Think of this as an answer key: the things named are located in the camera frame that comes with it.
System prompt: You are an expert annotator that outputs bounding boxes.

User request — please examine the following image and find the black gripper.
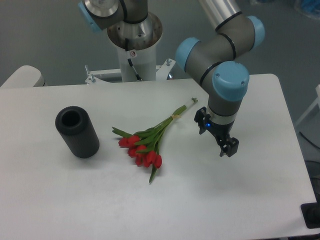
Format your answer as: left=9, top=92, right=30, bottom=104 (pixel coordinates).
left=194, top=107, right=239, bottom=157

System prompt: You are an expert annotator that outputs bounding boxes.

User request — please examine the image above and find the red tulip bouquet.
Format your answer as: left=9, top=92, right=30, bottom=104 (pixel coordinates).
left=112, top=97, right=198, bottom=184

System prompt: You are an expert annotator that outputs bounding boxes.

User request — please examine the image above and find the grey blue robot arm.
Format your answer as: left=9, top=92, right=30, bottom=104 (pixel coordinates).
left=78, top=0, right=265, bottom=157

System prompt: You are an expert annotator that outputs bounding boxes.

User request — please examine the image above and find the black device at table edge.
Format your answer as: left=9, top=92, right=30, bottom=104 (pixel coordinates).
left=300, top=202, right=320, bottom=229

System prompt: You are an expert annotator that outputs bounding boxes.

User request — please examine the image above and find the black ribbed cylindrical vase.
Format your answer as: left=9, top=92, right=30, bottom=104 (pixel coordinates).
left=55, top=106, right=100, bottom=159

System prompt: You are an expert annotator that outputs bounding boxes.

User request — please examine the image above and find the blue plastic bag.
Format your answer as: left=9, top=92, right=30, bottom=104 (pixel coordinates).
left=294, top=0, right=320, bottom=20

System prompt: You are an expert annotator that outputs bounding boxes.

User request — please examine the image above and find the white rounded side table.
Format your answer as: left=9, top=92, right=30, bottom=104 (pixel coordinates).
left=0, top=65, right=47, bottom=89

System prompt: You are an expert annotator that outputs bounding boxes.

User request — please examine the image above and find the white metal base frame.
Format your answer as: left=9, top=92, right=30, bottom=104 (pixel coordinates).
left=84, top=58, right=176, bottom=85

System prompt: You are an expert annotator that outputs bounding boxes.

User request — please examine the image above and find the black cable on floor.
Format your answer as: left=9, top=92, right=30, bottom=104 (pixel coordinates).
left=299, top=131, right=320, bottom=146

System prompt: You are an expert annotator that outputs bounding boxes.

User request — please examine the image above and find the black cable on pedestal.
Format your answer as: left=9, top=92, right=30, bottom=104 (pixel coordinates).
left=124, top=37, right=144, bottom=82

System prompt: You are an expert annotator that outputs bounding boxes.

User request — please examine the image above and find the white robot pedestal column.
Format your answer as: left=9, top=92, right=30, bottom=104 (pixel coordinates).
left=107, top=12, right=164, bottom=83

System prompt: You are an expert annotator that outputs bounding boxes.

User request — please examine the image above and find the white frame at right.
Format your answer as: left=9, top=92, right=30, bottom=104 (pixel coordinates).
left=294, top=85, right=320, bottom=128

